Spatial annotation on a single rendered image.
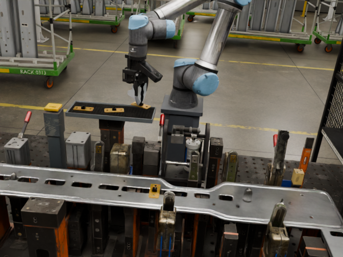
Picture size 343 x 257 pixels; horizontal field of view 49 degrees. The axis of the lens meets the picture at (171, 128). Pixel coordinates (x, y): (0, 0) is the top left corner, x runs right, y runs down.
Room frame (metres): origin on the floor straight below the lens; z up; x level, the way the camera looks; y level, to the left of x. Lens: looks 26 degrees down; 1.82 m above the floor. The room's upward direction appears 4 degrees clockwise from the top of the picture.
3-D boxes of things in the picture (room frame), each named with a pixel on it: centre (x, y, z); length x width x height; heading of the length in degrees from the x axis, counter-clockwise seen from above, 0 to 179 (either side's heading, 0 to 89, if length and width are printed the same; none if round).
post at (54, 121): (1.49, 0.52, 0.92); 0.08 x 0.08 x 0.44; 88
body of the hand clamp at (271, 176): (1.28, -0.43, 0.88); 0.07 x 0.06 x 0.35; 178
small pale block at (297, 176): (1.23, -0.50, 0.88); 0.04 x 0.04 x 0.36; 88
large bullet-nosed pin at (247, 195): (1.12, -0.29, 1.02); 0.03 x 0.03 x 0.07
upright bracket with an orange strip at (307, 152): (1.26, -0.53, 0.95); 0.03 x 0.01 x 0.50; 88
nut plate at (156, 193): (1.13, 0.05, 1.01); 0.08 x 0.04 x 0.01; 178
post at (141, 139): (1.35, 0.13, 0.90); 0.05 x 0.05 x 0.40; 88
